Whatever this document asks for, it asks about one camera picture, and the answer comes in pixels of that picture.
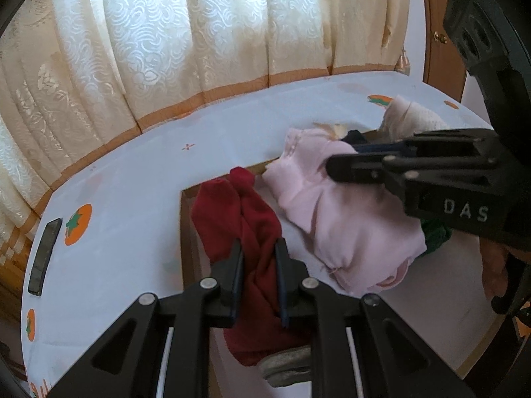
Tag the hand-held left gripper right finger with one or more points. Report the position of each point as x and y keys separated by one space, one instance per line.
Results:
x=282 y=286

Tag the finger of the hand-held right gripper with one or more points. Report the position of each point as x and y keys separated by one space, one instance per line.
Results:
x=356 y=168
x=377 y=147

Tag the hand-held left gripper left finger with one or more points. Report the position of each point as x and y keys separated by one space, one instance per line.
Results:
x=237 y=282

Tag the green underwear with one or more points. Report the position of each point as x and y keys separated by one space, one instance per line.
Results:
x=435 y=234

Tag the cream mesh underwear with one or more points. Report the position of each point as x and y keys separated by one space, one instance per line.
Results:
x=415 y=116

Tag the red underwear grey waistband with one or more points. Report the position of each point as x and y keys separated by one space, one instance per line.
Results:
x=253 y=224

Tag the smooth pink underwear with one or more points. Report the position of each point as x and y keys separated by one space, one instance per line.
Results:
x=332 y=224

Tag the shallow cardboard tray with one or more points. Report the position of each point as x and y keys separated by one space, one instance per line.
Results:
x=188 y=236

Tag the person's right hand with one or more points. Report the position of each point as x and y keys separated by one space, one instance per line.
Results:
x=495 y=271

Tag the dark navy cloth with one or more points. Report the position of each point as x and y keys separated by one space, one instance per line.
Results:
x=355 y=137

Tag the curtain tassel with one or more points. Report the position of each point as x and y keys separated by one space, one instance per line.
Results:
x=402 y=60

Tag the brass door knob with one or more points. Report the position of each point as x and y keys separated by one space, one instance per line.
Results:
x=439 y=37

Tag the wooden dresser with tablecloth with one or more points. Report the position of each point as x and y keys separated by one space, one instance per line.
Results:
x=137 y=199

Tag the wooden door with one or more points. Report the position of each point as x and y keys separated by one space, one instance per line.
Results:
x=435 y=8

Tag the cream patterned curtain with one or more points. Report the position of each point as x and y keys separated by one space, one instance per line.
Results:
x=166 y=29

